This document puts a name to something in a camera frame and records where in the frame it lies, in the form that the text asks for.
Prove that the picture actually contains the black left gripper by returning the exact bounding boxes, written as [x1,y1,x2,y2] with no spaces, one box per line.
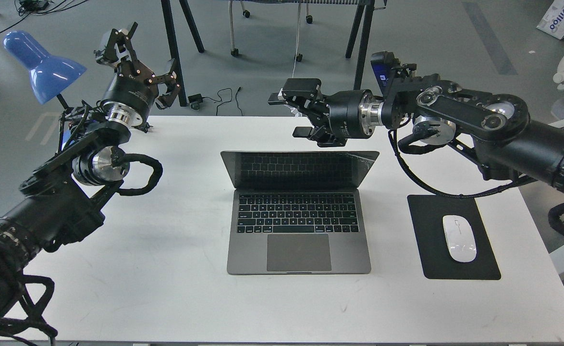
[95,22,182,128]

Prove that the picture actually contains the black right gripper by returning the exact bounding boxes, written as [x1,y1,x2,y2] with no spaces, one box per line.
[268,77,383,147]

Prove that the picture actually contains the grey laptop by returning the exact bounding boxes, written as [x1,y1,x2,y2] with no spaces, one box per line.
[221,151,380,274]

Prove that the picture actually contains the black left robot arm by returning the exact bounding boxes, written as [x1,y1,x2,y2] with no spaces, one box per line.
[0,23,181,345]

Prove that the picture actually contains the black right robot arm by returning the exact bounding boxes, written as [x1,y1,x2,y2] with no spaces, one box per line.
[268,52,564,236]

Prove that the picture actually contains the rolling chair base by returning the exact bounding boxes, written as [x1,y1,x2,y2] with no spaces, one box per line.
[228,0,313,62]

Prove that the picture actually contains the blue desk lamp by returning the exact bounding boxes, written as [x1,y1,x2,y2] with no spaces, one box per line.
[3,30,87,109]

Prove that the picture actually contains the black mouse pad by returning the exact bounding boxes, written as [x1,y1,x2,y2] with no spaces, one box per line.
[407,195,501,281]

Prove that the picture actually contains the white computer mouse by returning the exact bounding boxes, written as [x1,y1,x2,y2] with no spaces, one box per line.
[442,215,478,263]

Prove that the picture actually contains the cardboard box with blue print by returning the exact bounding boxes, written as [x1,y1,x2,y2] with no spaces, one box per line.
[536,0,564,40]

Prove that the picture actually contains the black power adapter cable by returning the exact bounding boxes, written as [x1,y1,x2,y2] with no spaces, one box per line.
[188,86,244,116]

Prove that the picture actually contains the black table frame legs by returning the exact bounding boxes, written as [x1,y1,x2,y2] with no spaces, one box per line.
[160,0,376,107]

